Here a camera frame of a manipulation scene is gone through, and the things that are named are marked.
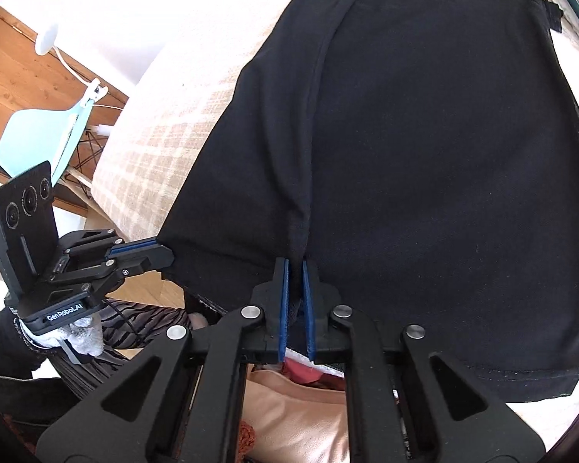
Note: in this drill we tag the light blue chair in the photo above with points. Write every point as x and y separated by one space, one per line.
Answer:
34 140

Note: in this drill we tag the peach cloth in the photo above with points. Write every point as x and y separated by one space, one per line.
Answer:
289 419

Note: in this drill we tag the black t-shirt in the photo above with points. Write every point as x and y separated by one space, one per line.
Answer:
415 178

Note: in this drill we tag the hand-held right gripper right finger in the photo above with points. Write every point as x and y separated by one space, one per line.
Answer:
309 311

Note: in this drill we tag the person's left forearm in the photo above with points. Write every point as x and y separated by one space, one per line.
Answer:
14 347

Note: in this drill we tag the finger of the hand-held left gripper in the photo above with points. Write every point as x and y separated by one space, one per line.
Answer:
147 266
135 247

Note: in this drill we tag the pink plaid blanket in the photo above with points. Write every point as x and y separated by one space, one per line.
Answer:
173 130

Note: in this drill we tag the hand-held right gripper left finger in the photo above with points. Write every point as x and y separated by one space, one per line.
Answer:
283 301

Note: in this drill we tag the white desk lamp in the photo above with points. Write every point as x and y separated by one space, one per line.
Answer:
46 41

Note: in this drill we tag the person's striped dark skirt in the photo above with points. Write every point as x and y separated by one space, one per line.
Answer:
140 323

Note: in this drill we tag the person's left hand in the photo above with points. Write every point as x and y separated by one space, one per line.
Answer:
84 337

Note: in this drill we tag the wooden desk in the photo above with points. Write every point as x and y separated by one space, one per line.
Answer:
24 77

